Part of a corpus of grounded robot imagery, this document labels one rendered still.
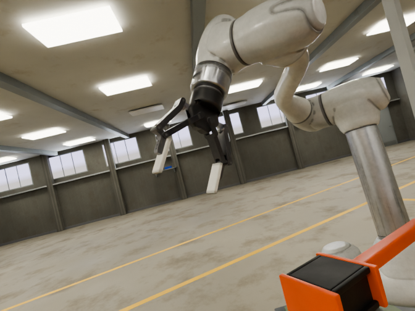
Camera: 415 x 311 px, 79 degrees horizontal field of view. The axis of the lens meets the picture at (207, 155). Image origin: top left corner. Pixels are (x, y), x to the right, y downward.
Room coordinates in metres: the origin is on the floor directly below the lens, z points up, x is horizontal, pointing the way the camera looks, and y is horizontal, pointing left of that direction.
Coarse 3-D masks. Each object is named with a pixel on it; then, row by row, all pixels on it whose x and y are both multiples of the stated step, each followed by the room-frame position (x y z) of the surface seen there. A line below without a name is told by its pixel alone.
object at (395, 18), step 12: (384, 0) 2.99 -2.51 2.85; (396, 0) 2.94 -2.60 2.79; (396, 12) 2.91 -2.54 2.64; (396, 24) 2.94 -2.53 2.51; (396, 36) 2.97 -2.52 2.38; (408, 36) 2.95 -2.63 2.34; (396, 48) 3.00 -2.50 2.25; (408, 48) 2.92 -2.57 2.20; (408, 60) 2.93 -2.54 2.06; (408, 72) 2.96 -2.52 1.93; (408, 84) 2.99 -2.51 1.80; (408, 96) 3.02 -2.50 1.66
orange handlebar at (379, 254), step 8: (408, 224) 0.44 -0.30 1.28; (400, 232) 0.41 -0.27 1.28; (408, 232) 0.41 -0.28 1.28; (384, 240) 0.40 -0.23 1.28; (392, 240) 0.39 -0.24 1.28; (400, 240) 0.40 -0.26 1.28; (408, 240) 0.41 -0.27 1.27; (376, 248) 0.38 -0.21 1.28; (384, 248) 0.38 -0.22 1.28; (392, 248) 0.38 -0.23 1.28; (400, 248) 0.39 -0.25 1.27; (360, 256) 0.37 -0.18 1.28; (368, 256) 0.36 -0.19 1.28; (376, 256) 0.36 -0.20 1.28; (384, 256) 0.37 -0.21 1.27; (392, 256) 0.38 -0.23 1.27; (376, 264) 0.36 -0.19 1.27; (384, 264) 0.37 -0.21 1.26
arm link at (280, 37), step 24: (288, 0) 0.45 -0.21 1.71; (312, 0) 0.44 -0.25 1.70; (240, 24) 0.51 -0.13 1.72; (264, 24) 0.47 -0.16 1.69; (288, 24) 0.45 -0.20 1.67; (312, 24) 0.45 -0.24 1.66; (240, 48) 0.52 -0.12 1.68; (264, 48) 0.50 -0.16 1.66; (288, 48) 0.49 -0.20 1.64; (288, 72) 0.65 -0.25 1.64; (288, 96) 0.77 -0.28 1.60
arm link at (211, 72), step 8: (200, 64) 0.56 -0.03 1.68; (208, 64) 0.55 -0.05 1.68; (216, 64) 0.55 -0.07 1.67; (200, 72) 0.55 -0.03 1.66; (208, 72) 0.54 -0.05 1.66; (216, 72) 0.55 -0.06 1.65; (224, 72) 0.56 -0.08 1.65; (192, 80) 0.57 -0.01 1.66; (200, 80) 0.54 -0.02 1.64; (208, 80) 0.54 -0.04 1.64; (216, 80) 0.54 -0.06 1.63; (224, 80) 0.55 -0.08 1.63; (192, 88) 0.57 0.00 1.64; (216, 88) 0.55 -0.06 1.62; (224, 88) 0.55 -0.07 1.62; (224, 96) 0.58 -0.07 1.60
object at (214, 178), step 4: (212, 164) 0.58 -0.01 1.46; (216, 164) 0.57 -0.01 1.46; (220, 164) 0.56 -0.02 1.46; (212, 168) 0.57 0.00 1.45; (216, 168) 0.56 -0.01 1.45; (220, 168) 0.56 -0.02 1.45; (212, 172) 0.57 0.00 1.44; (216, 172) 0.56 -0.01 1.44; (220, 172) 0.56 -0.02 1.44; (212, 176) 0.56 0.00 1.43; (216, 176) 0.55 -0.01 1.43; (212, 180) 0.56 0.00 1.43; (216, 180) 0.55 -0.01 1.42; (208, 184) 0.57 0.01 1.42; (212, 184) 0.55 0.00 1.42; (216, 184) 0.55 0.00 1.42; (208, 188) 0.56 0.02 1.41; (212, 188) 0.55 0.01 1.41; (216, 188) 0.54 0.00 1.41; (208, 192) 0.56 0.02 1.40; (212, 192) 0.54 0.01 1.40; (216, 192) 0.54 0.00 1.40
